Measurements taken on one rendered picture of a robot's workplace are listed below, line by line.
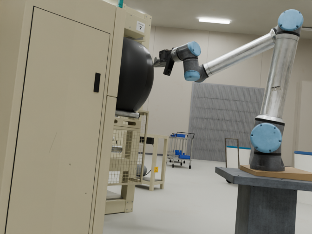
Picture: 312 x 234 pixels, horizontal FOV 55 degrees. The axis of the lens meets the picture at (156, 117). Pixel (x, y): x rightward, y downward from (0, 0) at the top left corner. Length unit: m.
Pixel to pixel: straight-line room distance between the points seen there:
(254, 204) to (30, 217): 1.12
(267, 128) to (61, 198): 1.01
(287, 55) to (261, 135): 0.43
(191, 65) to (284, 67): 0.49
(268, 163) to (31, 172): 1.22
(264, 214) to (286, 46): 0.88
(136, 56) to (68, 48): 0.98
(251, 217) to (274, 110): 0.58
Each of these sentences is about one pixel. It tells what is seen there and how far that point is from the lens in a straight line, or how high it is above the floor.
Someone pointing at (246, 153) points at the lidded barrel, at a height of 0.58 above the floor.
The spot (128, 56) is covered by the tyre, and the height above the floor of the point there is 1.26.
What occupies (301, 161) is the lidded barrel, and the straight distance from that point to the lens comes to 5.02.
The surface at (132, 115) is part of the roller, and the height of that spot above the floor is 0.89.
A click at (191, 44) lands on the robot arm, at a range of 1.77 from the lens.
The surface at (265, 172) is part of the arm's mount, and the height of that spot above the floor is 0.62.
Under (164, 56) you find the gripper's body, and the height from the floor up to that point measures 1.26.
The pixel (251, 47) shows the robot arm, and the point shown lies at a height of 1.32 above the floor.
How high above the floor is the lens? 0.75
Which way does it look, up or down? 4 degrees up
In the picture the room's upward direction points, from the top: 5 degrees clockwise
